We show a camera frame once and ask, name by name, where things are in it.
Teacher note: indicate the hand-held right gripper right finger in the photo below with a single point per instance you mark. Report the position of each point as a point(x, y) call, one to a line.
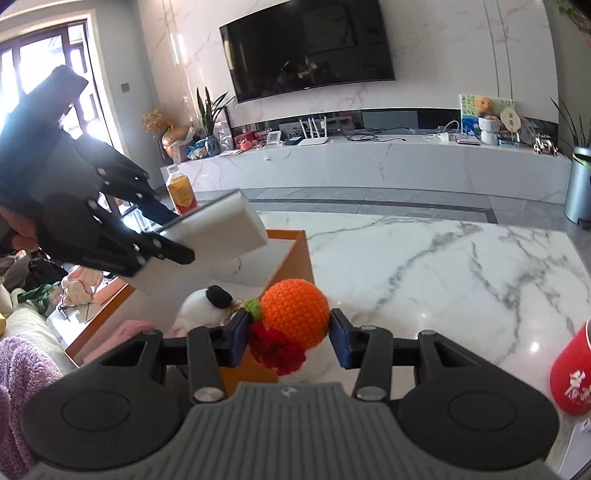
point(341, 339)

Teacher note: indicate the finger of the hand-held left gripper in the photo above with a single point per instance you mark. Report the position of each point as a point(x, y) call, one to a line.
point(159, 213)
point(173, 253)

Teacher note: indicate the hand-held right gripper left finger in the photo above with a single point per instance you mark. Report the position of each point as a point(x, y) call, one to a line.
point(240, 339)

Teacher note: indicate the white dog plush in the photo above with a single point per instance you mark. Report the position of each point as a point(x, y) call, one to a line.
point(198, 309)

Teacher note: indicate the crochet orange with red flower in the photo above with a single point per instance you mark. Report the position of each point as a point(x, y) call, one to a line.
point(295, 314)

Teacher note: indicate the white rectangular case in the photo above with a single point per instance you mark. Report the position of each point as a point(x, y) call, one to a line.
point(221, 226)

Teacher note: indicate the orange cardboard box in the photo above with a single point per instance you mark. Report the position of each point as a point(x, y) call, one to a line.
point(300, 267)

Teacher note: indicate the pink pouch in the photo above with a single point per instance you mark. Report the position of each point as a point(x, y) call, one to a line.
point(124, 332)

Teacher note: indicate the person's left hand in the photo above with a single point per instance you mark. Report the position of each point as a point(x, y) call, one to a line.
point(21, 221)

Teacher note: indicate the orange drink bottle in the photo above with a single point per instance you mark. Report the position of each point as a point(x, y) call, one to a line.
point(182, 191)

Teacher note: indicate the golden vase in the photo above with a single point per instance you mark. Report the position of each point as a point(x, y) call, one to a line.
point(175, 138)

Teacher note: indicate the blue snack bag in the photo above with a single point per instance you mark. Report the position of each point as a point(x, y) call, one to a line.
point(203, 147)

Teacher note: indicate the dried yellow flowers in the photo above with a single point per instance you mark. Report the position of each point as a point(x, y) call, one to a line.
point(157, 119)

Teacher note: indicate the long-leaf potted plant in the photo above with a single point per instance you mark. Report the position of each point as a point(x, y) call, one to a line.
point(208, 115)
point(577, 138)

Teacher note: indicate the dark framed glass door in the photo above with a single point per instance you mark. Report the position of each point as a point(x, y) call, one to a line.
point(94, 55)

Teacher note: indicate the white desk clock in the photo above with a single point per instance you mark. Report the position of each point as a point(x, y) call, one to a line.
point(274, 138)

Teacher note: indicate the green cloth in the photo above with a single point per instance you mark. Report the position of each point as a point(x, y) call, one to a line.
point(39, 295)

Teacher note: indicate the cream sofa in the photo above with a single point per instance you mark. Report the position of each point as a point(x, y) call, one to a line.
point(32, 323)

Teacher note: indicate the white router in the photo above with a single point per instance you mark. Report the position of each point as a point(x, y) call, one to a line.
point(314, 141)

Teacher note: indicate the purple fleece blanket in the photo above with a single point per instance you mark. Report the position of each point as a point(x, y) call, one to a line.
point(23, 392)

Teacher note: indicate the grey speaker box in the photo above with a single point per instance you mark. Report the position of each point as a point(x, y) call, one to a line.
point(390, 120)

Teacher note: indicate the white charger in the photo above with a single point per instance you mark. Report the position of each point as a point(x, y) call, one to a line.
point(445, 138)

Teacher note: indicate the red mug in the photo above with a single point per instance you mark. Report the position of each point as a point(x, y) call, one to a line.
point(572, 369)

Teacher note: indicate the grey flat device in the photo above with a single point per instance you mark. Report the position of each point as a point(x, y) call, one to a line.
point(468, 141)

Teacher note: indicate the white woven pot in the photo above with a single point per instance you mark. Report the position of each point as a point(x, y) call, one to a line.
point(489, 131)

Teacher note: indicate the green painting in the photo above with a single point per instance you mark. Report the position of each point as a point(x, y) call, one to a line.
point(466, 110)

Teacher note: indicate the white phone stand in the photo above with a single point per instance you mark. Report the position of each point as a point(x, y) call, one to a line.
point(579, 452)

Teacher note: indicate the brown teddy bear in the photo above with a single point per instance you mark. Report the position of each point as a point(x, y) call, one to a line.
point(484, 105)

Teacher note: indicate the round paper fan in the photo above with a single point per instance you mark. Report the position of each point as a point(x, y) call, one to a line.
point(510, 119)

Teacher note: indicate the black white toy model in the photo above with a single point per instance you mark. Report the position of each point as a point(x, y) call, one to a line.
point(545, 145)

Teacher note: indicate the grey pedal trash can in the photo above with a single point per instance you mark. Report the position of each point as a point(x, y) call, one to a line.
point(579, 184)

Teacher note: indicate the wall television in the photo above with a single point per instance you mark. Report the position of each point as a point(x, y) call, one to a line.
point(304, 46)

